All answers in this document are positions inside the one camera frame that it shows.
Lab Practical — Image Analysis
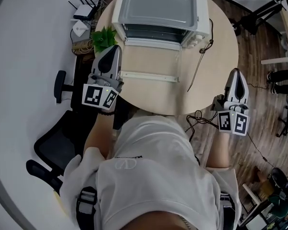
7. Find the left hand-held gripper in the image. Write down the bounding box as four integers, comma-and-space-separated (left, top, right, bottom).
81, 45, 124, 112

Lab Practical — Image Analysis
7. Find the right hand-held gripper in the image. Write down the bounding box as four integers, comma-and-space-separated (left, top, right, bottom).
211, 68, 251, 137

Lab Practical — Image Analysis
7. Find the metal wire rack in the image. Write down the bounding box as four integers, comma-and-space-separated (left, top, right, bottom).
126, 34, 184, 44

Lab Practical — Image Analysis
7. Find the white toaster oven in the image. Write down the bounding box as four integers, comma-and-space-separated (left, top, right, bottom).
111, 0, 211, 83

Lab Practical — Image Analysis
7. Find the person's left forearm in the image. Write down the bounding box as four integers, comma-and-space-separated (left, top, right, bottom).
83, 109, 119, 161

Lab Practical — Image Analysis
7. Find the person's right forearm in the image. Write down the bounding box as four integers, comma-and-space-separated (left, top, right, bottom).
205, 130, 231, 170

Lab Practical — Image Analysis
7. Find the green potted plant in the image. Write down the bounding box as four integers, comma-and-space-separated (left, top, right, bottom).
90, 25, 119, 54

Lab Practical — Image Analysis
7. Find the grey flat box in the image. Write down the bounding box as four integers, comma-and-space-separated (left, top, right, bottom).
70, 27, 92, 45

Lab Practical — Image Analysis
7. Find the small white square device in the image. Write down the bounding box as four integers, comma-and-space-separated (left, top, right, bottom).
72, 20, 89, 37

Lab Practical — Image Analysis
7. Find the white table foot bar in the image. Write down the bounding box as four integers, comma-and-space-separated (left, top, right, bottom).
260, 56, 288, 66

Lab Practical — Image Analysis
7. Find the white router with black antennas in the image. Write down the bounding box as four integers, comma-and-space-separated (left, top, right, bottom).
68, 0, 98, 21

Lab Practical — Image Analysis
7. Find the black tripod stand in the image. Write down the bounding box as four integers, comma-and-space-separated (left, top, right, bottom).
232, 0, 288, 36

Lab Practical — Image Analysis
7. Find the black office chair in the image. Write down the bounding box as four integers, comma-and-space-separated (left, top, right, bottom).
25, 70, 135, 194

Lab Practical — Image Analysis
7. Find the black round object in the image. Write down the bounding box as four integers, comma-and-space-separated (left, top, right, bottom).
270, 167, 288, 188

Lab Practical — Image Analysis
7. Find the person's white shirt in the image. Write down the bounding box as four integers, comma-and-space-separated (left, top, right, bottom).
59, 109, 243, 230

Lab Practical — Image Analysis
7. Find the dark green bundle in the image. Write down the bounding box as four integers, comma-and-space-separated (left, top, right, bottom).
268, 192, 288, 225

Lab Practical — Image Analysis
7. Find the person's neck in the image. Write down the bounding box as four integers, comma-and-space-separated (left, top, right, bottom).
119, 209, 223, 230

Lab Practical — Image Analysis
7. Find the tangle of pale cables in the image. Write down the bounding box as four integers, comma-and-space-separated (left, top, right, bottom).
71, 40, 96, 55

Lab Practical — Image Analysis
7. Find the dark oven power cord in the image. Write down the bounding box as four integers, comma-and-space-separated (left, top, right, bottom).
187, 18, 216, 93

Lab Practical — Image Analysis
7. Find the black floor cable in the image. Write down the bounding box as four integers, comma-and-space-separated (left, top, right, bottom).
184, 110, 222, 140

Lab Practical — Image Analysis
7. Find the thin black cable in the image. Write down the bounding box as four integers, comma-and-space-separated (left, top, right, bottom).
246, 131, 276, 169

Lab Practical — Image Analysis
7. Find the light wooden frame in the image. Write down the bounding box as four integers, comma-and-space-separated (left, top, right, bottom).
241, 183, 264, 212

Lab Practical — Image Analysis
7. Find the grey black harness strap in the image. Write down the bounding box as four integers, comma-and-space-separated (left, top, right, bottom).
219, 192, 236, 230
75, 186, 98, 230

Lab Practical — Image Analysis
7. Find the metal chain necklace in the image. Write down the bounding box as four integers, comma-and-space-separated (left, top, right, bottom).
179, 215, 193, 230

